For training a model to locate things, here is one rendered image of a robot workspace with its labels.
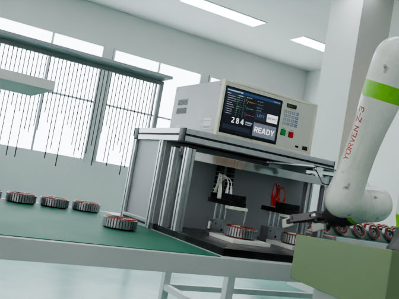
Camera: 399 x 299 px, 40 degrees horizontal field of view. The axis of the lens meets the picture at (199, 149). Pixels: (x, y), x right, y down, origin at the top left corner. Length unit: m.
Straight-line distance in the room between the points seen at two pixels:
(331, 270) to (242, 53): 8.47
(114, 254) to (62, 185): 6.89
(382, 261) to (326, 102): 5.13
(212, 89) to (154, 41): 6.83
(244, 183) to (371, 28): 4.35
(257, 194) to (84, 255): 1.00
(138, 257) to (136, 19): 7.50
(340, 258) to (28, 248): 0.70
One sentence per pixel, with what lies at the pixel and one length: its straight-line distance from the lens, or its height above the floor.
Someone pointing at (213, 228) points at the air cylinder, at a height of 0.79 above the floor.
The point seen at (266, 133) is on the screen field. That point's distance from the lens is 2.05.
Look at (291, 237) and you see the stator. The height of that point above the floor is 0.81.
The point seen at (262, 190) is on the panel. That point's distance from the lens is 2.21.
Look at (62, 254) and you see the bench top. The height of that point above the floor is 0.72.
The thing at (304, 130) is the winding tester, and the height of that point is 1.21.
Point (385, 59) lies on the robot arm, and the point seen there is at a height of 1.36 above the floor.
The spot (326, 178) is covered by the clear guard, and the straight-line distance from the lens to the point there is 1.89.
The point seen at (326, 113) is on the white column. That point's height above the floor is 1.93.
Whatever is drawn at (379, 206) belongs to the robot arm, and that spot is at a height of 0.96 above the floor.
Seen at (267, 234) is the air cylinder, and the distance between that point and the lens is 2.08.
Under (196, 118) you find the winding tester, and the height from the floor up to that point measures 1.18.
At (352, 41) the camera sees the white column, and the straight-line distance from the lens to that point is 6.19.
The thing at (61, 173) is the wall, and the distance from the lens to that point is 8.23.
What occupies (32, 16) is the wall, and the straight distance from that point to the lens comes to 8.27.
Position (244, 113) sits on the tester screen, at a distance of 2.00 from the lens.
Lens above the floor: 0.94
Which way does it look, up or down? 3 degrees up
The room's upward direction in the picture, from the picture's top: 10 degrees clockwise
